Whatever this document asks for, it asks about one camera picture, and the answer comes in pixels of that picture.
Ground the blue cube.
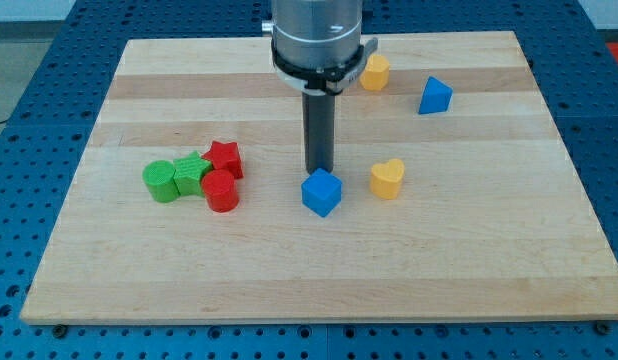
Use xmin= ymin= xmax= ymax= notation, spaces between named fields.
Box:
xmin=301 ymin=168 xmax=343 ymax=217

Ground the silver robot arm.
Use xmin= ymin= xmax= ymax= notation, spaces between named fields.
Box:
xmin=271 ymin=0 xmax=363 ymax=69

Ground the yellow hexagon block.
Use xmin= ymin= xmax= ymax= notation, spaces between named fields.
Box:
xmin=359 ymin=54 xmax=390 ymax=91

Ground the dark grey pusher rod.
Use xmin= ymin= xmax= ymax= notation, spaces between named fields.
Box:
xmin=302 ymin=93 xmax=335 ymax=174

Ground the yellow heart block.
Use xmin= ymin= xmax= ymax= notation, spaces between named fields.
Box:
xmin=369 ymin=158 xmax=405 ymax=200

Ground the red star block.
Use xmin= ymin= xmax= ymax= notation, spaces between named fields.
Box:
xmin=201 ymin=140 xmax=244 ymax=179

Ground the red cylinder block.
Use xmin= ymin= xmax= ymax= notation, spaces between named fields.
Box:
xmin=201 ymin=169 xmax=239 ymax=212

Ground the green star block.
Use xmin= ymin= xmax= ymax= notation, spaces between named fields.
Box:
xmin=173 ymin=151 xmax=213 ymax=196

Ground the wooden board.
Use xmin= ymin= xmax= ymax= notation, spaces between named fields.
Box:
xmin=20 ymin=31 xmax=618 ymax=325

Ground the green cylinder block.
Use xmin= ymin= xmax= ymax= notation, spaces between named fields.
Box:
xmin=142 ymin=160 xmax=180 ymax=203

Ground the blue triangle block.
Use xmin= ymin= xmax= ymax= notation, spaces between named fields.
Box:
xmin=418 ymin=76 xmax=453 ymax=115

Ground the black clamp ring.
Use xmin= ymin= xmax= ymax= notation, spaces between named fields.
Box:
xmin=270 ymin=37 xmax=379 ymax=97

